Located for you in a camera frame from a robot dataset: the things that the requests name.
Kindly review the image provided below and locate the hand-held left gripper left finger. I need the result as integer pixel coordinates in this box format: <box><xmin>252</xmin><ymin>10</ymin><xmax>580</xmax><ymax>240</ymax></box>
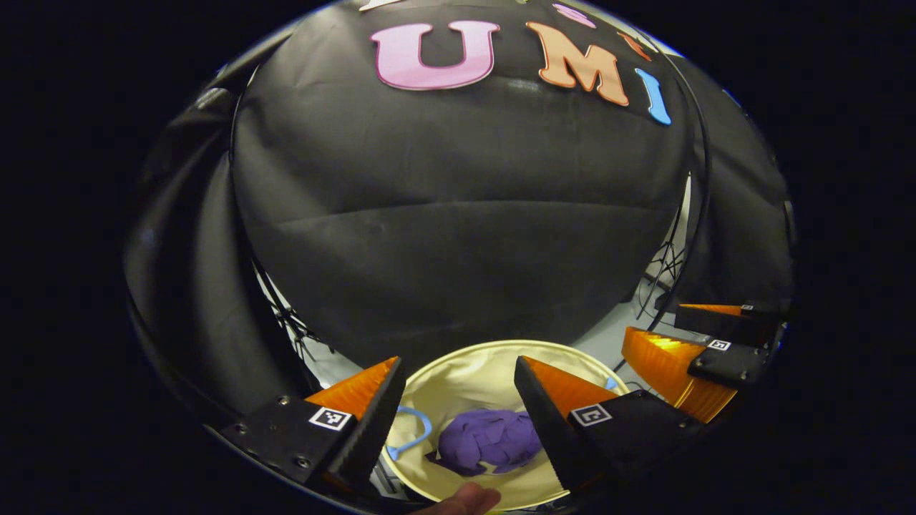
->
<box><xmin>219</xmin><ymin>356</ymin><xmax>407</xmax><ymax>494</ymax></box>

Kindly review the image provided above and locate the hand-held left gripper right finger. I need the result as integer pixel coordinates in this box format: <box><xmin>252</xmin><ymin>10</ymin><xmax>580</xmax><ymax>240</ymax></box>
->
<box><xmin>512</xmin><ymin>355</ymin><xmax>708</xmax><ymax>494</ymax></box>

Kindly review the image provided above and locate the purple ribbed shirt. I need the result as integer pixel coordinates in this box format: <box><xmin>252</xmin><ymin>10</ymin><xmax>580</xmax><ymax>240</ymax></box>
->
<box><xmin>427</xmin><ymin>408</ymin><xmax>543</xmax><ymax>478</ymax></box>

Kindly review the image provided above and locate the cream laundry hamper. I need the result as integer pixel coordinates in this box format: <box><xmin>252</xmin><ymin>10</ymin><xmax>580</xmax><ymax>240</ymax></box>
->
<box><xmin>381</xmin><ymin>340</ymin><xmax>630</xmax><ymax>512</ymax></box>

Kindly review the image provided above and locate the black tripod stand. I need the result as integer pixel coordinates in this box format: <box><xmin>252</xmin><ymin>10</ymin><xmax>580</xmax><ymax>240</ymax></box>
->
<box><xmin>637</xmin><ymin>236</ymin><xmax>688</xmax><ymax>323</ymax></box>
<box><xmin>254</xmin><ymin>261</ymin><xmax>337</xmax><ymax>366</ymax></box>

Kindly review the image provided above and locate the black backdrop cloth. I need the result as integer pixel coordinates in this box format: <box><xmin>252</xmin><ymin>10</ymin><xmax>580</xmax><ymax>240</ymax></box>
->
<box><xmin>123</xmin><ymin>0</ymin><xmax>796</xmax><ymax>423</ymax></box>

